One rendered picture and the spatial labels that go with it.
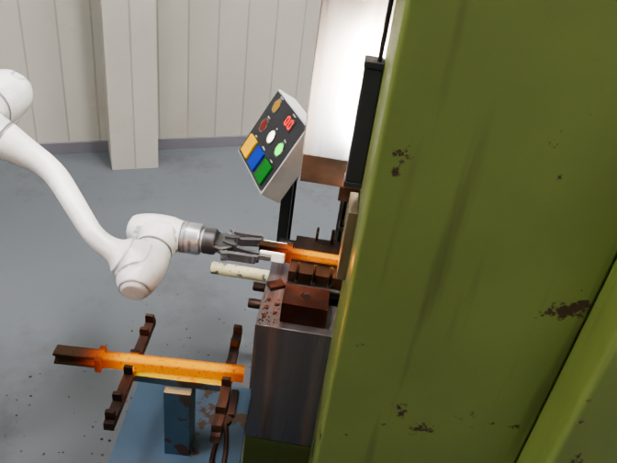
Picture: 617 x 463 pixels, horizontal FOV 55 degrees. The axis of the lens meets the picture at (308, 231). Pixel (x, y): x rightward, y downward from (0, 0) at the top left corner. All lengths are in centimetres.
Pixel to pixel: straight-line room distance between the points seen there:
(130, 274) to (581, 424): 105
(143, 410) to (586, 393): 103
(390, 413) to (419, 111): 68
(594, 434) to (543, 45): 72
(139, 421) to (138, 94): 271
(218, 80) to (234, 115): 29
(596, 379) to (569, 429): 13
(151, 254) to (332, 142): 56
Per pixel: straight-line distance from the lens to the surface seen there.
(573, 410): 124
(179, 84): 432
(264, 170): 205
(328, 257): 167
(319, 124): 135
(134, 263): 157
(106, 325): 294
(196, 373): 135
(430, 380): 128
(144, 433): 159
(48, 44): 418
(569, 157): 103
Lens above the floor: 196
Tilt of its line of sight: 33 degrees down
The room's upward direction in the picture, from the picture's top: 8 degrees clockwise
